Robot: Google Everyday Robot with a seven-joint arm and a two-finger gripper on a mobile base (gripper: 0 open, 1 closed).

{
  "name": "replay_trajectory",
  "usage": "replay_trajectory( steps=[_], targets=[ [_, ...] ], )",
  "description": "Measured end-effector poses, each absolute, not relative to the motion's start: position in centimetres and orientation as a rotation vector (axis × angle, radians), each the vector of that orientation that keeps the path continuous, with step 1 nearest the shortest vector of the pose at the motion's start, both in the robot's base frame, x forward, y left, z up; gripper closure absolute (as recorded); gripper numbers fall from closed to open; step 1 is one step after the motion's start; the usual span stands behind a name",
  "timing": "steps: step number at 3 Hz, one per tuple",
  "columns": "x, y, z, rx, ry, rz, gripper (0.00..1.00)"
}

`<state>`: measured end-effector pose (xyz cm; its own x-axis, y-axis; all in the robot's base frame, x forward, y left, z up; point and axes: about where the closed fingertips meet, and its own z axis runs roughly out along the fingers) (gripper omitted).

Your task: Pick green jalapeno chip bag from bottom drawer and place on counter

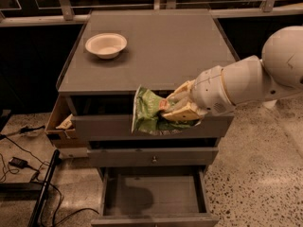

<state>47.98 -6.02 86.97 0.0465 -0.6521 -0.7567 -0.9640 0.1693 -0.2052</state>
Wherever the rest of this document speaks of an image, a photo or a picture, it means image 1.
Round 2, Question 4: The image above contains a white paper bowl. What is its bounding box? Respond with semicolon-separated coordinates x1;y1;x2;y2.
85;33;127;60

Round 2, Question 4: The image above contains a green jalapeno chip bag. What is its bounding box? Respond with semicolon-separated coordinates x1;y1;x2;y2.
132;86;204;135

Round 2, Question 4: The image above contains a grey drawer cabinet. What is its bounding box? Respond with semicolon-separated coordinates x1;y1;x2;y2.
55;9;253;227

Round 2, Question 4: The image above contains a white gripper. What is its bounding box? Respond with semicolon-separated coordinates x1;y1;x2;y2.
162;66;235;121

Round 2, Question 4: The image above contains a grey middle drawer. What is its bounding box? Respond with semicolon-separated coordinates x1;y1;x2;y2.
87;148;219;167

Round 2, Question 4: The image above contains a grey top drawer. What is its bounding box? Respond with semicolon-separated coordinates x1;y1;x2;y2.
72;113;234;141

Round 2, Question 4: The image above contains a metal window railing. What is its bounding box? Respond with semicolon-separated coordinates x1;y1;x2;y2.
0;0;303;26

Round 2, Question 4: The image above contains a black plug with cable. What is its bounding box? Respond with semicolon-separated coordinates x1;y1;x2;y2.
0;126;45;140

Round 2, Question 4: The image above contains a black power adapter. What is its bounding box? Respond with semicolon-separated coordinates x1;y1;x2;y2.
9;157;27;169

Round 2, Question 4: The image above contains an open cardboard box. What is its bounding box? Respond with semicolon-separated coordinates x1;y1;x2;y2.
45;96;87;158

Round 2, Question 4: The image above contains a grey drawer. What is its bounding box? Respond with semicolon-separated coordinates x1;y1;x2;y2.
87;148;219;167
72;113;234;141
91;166;219;227

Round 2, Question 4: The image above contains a grey bottom drawer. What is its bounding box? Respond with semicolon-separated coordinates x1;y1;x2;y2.
91;166;219;227

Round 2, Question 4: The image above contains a black metal bar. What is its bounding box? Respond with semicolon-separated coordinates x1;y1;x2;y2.
27;149;60;227

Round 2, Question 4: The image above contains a black floor cable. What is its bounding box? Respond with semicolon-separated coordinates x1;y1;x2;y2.
0;135;100;227

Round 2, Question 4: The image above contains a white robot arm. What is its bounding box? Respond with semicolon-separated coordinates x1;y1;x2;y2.
162;26;303;121

